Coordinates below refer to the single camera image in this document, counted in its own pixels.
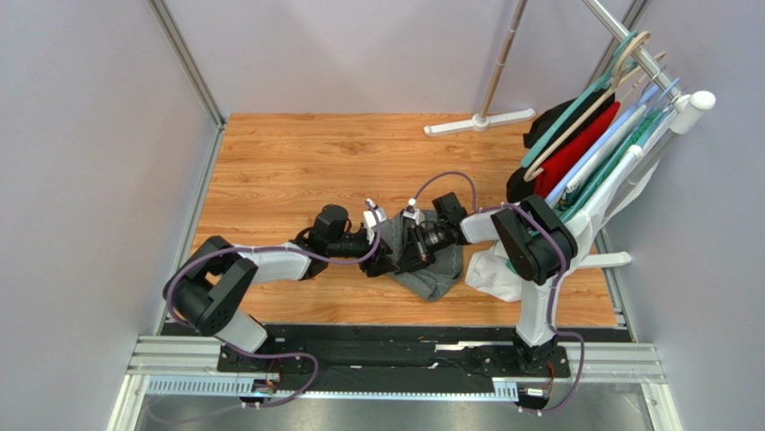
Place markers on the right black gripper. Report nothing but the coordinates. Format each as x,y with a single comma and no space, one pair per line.
411,250

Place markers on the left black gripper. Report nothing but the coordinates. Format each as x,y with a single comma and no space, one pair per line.
381,264

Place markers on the grey felt napkin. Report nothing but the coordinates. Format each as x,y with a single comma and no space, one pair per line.
433,282

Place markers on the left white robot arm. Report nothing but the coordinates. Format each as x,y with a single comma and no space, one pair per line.
206,292

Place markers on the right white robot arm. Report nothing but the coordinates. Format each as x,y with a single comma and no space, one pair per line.
538,246

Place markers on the red garment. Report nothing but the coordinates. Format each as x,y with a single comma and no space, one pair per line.
555,167

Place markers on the white garment with green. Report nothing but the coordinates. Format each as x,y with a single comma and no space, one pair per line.
595,207

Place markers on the wooden hanger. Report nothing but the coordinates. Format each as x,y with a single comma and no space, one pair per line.
622,72

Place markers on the teal hanger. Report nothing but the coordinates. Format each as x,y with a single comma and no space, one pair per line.
603,82

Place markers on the light blue hanger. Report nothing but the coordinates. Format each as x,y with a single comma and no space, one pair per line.
566,191

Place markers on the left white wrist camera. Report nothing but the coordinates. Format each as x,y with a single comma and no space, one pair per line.
376,222

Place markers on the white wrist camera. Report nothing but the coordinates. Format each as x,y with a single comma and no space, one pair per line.
376,222
410,214

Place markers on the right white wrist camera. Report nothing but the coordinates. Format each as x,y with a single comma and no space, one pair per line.
410,214

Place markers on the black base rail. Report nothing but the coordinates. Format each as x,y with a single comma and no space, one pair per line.
388,358

